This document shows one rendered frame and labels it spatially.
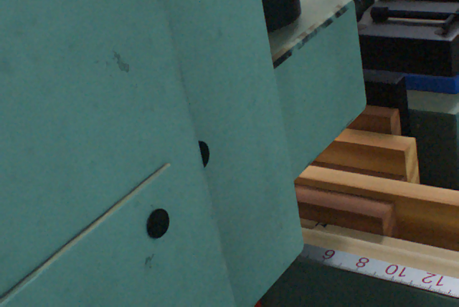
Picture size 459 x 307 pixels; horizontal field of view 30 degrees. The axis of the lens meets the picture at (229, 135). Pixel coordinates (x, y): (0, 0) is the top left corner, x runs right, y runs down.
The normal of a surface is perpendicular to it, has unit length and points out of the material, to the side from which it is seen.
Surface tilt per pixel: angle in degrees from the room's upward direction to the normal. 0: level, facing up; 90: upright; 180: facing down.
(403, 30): 0
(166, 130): 90
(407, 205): 90
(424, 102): 0
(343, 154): 90
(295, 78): 90
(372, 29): 0
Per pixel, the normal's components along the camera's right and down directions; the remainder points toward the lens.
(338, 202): -0.18, -0.87
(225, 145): 0.81, 0.13
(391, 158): -0.55, 0.47
